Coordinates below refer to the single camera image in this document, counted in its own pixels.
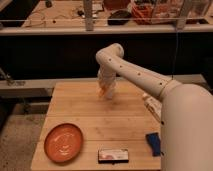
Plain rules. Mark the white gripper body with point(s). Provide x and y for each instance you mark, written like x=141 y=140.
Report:
x=106 y=79

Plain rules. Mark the orange pepper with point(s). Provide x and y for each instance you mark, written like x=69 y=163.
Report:
x=101 y=92

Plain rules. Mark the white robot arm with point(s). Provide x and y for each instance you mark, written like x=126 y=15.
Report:
x=186 y=114

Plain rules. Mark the white ceramic cup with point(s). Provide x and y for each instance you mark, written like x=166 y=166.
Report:
x=110 y=93

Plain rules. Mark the white bottle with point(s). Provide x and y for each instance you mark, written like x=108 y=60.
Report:
x=153 y=105

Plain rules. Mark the black bowl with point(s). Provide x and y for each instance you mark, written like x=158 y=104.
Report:
x=119 y=17

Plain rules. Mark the orange basket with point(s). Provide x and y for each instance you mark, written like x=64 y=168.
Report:
x=141 y=15

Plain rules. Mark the blue cloth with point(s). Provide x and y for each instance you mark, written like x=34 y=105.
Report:
x=154 y=142

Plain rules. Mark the orange plate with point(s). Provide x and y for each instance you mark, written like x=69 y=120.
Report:
x=63 y=142

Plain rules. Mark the black and white box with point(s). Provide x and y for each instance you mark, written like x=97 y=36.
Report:
x=113 y=156

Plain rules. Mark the metal clamp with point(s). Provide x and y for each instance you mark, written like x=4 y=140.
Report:
x=9 y=80

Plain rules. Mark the grey metal post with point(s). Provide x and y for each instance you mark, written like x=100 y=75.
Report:
x=88 y=14

